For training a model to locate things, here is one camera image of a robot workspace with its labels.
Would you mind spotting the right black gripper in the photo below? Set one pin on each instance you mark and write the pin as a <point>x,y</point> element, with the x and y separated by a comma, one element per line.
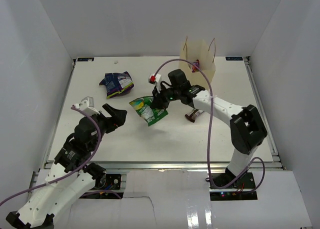
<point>159,104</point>

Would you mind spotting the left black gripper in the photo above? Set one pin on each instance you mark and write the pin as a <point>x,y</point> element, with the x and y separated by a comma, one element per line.
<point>118,116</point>

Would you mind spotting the green Fox's candy bag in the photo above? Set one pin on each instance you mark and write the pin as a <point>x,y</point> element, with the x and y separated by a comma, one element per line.
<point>142,107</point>

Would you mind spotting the dark purple snack bag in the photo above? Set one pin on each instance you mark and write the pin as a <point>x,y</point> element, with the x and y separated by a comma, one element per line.
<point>117,84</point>

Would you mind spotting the purple candy bag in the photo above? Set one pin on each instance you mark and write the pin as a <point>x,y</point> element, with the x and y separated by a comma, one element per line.
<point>195,66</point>

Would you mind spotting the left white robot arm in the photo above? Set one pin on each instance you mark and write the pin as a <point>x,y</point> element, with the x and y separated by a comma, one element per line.
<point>72,173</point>

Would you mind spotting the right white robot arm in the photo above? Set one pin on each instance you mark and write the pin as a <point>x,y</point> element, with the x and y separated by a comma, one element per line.
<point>247,129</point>

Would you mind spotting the brown paper bag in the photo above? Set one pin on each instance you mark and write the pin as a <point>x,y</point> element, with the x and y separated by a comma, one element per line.
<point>198,52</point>

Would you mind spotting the brown chocolate bar right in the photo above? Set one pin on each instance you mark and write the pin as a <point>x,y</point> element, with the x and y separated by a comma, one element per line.
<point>191,116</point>

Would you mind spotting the left blue table label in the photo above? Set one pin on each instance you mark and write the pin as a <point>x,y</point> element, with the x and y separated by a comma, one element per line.
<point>85,59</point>

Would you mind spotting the blue table label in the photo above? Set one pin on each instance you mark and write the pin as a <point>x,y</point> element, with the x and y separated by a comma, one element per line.
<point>234,58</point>
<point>85,59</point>

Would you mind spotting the right blue table label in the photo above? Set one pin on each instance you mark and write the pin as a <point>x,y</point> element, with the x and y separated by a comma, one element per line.
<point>234,58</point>

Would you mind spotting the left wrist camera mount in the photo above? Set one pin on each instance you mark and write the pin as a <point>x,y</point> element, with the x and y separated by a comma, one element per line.
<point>87,106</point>

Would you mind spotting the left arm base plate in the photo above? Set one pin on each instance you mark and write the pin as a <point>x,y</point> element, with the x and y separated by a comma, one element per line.
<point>109,182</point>

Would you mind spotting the aluminium front rail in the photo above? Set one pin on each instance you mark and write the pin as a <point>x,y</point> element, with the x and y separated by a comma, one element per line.
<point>181,165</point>

